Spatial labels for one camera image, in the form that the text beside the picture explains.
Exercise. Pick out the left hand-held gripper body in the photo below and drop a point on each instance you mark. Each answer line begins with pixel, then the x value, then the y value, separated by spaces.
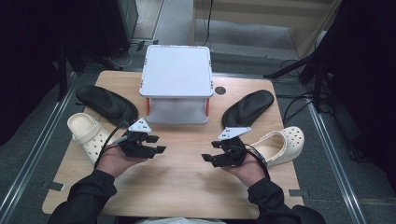
pixel 137 146

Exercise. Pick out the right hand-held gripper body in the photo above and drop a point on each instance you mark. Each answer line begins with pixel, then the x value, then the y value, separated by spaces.
pixel 232 152

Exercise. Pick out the black insole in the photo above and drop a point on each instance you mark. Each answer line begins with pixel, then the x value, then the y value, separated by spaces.
pixel 249 109
pixel 106 102

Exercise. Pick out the cream clog shoe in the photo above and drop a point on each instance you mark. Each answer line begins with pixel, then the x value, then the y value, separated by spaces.
pixel 82 127
pixel 289 140

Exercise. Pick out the white shoe rack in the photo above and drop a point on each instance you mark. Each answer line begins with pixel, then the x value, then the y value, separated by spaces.
pixel 176 71

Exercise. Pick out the person's left hand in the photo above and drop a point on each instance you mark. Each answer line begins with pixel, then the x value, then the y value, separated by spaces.
pixel 116 161

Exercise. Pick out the person's right hand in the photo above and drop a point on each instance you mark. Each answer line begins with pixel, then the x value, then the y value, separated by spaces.
pixel 250 172

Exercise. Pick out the black round table grommet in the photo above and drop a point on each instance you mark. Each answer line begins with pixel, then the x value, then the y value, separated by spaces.
pixel 220 90

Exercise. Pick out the grey tape strip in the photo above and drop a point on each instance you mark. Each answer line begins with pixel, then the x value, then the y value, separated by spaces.
pixel 54 186
pixel 297 193

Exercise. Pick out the small black plug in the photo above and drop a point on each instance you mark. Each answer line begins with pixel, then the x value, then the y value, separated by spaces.
pixel 140 45

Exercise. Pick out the black tripod stand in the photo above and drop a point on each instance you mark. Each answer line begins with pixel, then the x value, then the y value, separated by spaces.
pixel 286 68

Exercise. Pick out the black stand pole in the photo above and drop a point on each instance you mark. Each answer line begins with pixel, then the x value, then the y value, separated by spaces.
pixel 62 77

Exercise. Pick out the black chair armrest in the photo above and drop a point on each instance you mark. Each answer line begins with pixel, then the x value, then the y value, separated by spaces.
pixel 311 216

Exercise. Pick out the dark cabinet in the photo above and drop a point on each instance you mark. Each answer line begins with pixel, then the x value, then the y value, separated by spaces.
pixel 115 25

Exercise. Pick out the metal floor rail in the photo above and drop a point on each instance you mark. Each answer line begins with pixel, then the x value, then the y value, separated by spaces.
pixel 32 155
pixel 333 155

